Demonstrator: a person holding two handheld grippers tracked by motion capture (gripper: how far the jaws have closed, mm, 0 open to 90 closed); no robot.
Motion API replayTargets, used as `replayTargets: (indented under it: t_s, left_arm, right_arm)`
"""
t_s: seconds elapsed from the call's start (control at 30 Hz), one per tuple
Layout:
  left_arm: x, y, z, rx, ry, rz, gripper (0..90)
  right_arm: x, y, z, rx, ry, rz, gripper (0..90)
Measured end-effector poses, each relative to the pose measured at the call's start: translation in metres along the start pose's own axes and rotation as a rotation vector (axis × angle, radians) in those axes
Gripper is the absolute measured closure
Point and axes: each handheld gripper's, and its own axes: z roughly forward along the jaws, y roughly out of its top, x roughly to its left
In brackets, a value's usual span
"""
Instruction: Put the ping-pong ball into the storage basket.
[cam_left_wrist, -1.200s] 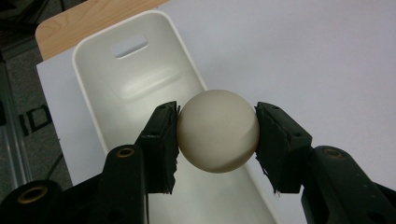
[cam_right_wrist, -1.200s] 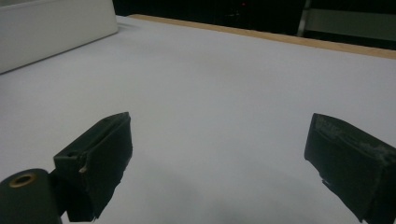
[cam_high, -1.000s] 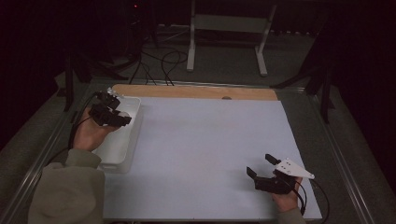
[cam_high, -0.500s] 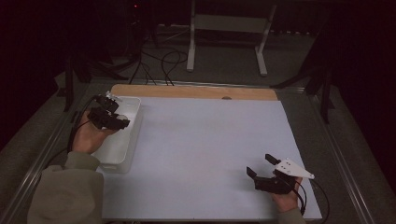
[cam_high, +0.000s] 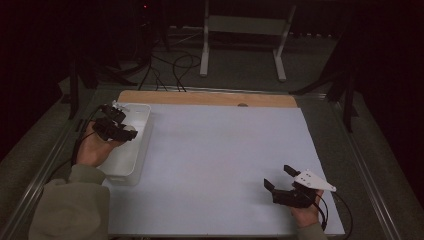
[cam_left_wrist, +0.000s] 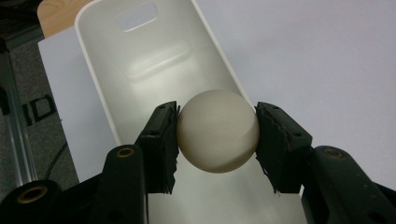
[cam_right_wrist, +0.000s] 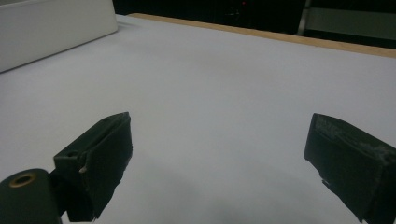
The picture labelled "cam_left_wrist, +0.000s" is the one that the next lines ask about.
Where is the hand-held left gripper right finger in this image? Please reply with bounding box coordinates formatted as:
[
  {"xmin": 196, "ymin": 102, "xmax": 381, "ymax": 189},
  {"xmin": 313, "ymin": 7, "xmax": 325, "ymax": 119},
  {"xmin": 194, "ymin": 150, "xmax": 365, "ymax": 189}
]
[{"xmin": 254, "ymin": 101, "xmax": 314, "ymax": 195}]

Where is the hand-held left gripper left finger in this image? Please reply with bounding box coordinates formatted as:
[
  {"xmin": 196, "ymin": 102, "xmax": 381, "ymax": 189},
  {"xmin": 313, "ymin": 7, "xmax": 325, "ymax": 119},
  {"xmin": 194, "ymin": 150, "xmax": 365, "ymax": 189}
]
[{"xmin": 134, "ymin": 100, "xmax": 182, "ymax": 196}]

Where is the white ball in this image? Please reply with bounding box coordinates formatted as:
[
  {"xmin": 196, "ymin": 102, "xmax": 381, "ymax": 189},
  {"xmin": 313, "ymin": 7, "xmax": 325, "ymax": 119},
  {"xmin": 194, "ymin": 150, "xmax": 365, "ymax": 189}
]
[{"xmin": 176, "ymin": 89, "xmax": 262, "ymax": 175}]

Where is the long white plastic bin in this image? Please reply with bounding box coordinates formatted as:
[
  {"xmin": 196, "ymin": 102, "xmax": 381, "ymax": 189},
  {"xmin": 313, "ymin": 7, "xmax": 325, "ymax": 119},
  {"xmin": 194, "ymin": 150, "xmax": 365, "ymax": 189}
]
[{"xmin": 74, "ymin": 0, "xmax": 309, "ymax": 224}]

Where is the wooden table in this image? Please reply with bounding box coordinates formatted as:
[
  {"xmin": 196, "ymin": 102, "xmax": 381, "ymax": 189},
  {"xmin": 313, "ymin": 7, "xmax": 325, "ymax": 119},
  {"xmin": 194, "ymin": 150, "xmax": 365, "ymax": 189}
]
[{"xmin": 36, "ymin": 0, "xmax": 95, "ymax": 39}]

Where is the black floor cable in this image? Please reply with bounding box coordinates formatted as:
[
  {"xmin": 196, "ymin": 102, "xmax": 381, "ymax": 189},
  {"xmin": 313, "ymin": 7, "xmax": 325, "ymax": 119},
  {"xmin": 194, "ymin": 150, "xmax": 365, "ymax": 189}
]
[{"xmin": 43, "ymin": 141, "xmax": 68, "ymax": 182}]

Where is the aluminium floor rail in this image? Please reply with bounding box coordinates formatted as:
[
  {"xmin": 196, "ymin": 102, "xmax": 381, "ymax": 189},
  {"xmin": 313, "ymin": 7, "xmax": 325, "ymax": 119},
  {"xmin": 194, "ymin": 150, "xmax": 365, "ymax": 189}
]
[{"xmin": 0, "ymin": 36, "xmax": 40, "ymax": 189}]

